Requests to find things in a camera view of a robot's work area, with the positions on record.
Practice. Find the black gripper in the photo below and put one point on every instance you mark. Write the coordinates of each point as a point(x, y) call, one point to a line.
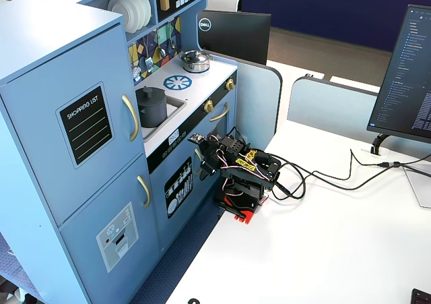
point(207, 166)

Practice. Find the gray pot lid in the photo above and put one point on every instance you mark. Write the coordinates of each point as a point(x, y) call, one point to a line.
point(149, 95)

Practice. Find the black red robot base clamp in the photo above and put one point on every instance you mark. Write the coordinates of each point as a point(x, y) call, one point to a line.
point(244, 214)

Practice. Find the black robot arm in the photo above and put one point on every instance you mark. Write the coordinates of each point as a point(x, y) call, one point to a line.
point(244, 174)

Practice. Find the shiny steel pot lid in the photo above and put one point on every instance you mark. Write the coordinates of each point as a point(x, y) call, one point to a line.
point(193, 57)

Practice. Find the gold stove knob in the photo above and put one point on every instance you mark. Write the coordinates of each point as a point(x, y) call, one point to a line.
point(230, 84)
point(208, 106)

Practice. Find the blue dishwasher door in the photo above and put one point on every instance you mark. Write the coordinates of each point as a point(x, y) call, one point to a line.
point(161, 216)

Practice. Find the white toy sink basin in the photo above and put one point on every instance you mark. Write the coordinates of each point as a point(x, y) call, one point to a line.
point(175, 106)

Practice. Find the gray toy pot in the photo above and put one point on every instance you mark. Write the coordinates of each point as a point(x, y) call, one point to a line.
point(153, 117)

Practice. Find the tall light blue desk partition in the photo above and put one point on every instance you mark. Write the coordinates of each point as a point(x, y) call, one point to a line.
point(256, 98)

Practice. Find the shiny steel toy pot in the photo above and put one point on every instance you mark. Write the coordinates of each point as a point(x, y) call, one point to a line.
point(195, 67)

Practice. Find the fridge door with ice dispenser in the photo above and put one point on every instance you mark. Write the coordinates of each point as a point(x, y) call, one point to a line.
point(97, 213)

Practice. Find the hanging toy spatula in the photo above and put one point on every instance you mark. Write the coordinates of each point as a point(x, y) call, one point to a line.
point(149, 64)

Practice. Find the hanging toy ladle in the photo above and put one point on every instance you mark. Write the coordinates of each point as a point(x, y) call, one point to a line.
point(162, 52)

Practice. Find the hanging toy spoon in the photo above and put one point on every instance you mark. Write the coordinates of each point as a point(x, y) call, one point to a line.
point(172, 44)

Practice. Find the small black curved object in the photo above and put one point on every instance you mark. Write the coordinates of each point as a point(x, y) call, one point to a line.
point(193, 301)

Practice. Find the black Dell monitor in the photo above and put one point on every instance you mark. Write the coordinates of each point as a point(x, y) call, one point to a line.
point(235, 36)

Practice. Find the low light blue desk partition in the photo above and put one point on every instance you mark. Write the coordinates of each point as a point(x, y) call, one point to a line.
point(330, 105)

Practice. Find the white chair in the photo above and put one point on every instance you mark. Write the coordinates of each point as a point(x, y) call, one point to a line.
point(222, 2)

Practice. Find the fridge door with shopping list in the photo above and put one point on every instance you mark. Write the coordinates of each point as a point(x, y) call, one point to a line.
point(40, 142)

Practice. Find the white toy plate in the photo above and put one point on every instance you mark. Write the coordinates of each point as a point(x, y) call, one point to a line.
point(121, 12)
point(147, 4)
point(140, 9)

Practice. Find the gray flat stand plate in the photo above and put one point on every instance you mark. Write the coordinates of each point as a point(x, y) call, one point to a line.
point(419, 189)

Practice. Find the blue wooden toy kitchen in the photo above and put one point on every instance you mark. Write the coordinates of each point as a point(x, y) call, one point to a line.
point(40, 41)

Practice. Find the monitor with lit screen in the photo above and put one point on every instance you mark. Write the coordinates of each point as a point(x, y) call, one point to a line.
point(404, 75)

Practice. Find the black keyboard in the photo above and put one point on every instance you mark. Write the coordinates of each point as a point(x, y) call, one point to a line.
point(422, 297)

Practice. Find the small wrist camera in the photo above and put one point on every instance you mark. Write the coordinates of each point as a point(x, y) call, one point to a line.
point(197, 138)

